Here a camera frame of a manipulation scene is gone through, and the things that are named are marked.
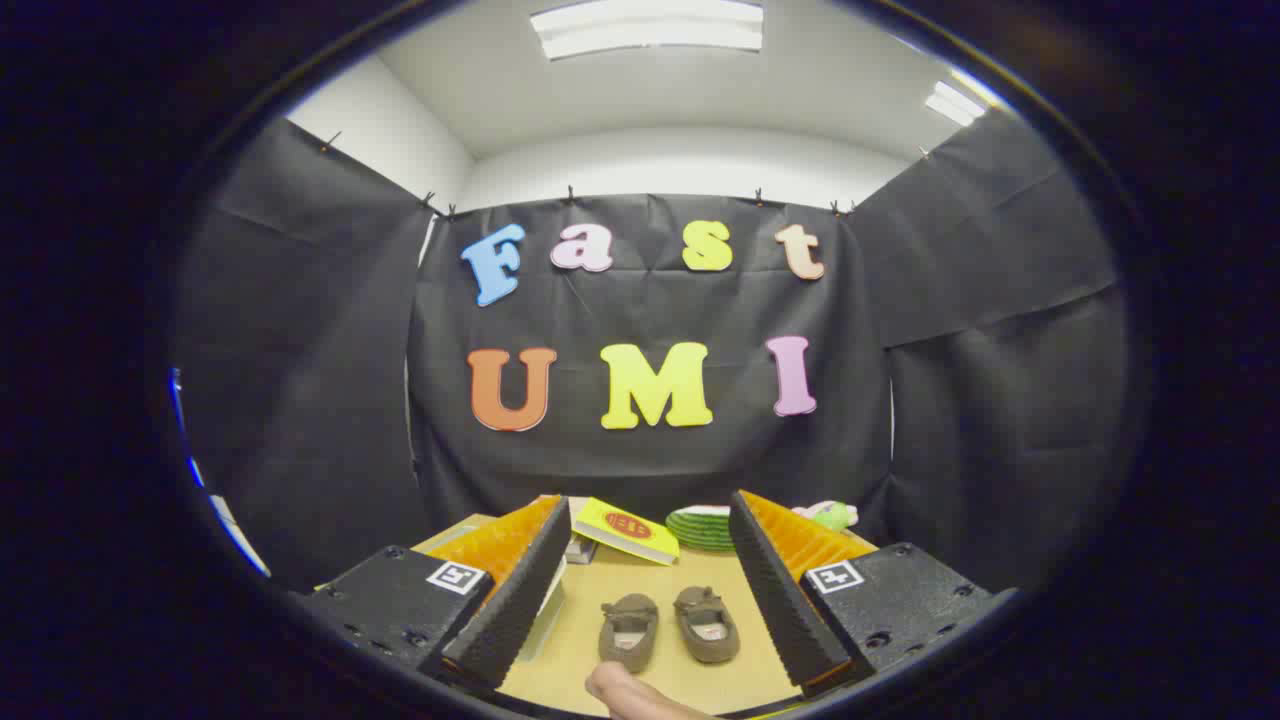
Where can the brown fuzzy shoe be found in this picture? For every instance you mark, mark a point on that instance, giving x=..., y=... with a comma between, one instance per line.
x=628, y=632
x=706, y=624

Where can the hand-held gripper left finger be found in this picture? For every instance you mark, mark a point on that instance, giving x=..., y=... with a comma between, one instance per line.
x=515, y=600

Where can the white book with blue spine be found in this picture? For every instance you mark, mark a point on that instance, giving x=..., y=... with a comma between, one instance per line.
x=582, y=549

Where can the cream fabric storage box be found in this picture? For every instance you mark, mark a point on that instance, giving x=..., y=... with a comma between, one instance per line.
x=545, y=620

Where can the watermelon slice plush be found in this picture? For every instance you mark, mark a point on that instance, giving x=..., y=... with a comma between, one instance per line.
x=700, y=528

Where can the small ceiling light panel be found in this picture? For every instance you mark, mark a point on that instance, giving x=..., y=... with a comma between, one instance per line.
x=955, y=103

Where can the large ceiling light panel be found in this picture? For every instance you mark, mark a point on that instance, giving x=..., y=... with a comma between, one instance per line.
x=650, y=25

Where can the yellow book with red seal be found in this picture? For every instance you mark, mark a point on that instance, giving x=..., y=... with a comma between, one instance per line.
x=628, y=528

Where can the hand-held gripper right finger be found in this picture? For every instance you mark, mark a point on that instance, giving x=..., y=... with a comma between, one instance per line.
x=785, y=610

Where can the pink and green plush toy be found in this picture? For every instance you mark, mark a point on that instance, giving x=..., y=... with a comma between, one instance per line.
x=832, y=514

